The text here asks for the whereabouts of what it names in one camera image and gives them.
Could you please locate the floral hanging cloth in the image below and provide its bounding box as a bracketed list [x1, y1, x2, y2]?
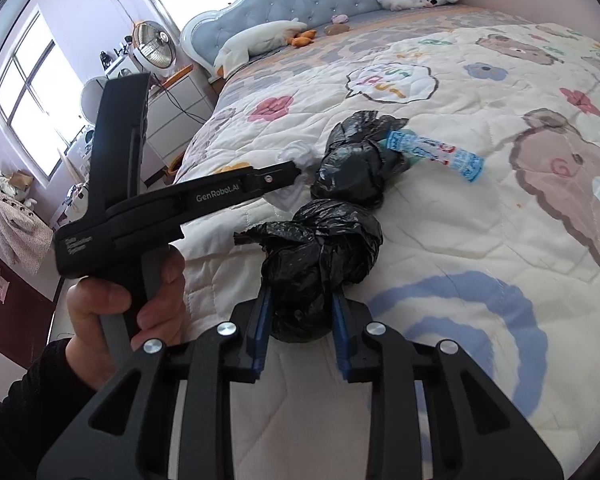
[0, 184, 54, 277]

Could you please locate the round electric heater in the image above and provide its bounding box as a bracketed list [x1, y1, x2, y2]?
[131, 20, 174, 69]

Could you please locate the blue snack wrapper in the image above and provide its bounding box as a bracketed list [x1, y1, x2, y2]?
[383, 128, 484, 181]

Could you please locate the side window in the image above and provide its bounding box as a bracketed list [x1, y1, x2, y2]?
[0, 11, 84, 177]

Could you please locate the bear printed blanket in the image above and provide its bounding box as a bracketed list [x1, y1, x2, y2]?
[171, 4, 600, 480]

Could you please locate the round white mirror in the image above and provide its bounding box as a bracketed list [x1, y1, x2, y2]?
[81, 76, 112, 127]

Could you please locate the person's left forearm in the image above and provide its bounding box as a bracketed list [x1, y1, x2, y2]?
[0, 337, 103, 480]

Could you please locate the black plastic bag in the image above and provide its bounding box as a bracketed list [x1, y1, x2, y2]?
[310, 109, 412, 207]
[234, 199, 384, 344]

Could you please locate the black power cable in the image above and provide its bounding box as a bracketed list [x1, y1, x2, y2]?
[149, 74, 212, 127]

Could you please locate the person's left hand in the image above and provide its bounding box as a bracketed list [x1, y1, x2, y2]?
[64, 249, 188, 392]

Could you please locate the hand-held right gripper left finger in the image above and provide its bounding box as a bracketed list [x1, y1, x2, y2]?
[35, 287, 275, 480]

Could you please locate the white dresser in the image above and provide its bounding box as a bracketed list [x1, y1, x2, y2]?
[146, 66, 217, 183]

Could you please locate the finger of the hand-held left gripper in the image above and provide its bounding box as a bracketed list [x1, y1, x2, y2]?
[244, 160, 303, 194]

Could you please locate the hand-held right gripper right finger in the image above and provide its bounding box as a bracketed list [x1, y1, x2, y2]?
[331, 291, 564, 480]

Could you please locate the white plush pillow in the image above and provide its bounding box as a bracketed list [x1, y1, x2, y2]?
[213, 18, 308, 78]

